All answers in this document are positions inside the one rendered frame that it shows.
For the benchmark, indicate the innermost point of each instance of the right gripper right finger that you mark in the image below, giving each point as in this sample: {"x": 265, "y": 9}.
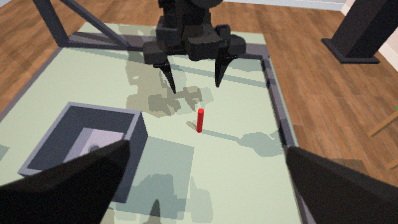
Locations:
{"x": 336, "y": 194}

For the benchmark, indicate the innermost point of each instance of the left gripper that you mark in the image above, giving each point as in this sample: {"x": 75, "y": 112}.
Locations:
{"x": 154, "y": 52}

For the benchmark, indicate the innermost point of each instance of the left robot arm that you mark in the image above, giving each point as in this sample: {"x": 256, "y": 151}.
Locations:
{"x": 201, "y": 40}

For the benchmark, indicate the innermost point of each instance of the red peg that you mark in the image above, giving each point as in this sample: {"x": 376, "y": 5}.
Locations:
{"x": 200, "y": 120}

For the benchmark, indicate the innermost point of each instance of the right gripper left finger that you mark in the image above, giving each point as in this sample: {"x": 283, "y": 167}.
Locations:
{"x": 78, "y": 191}

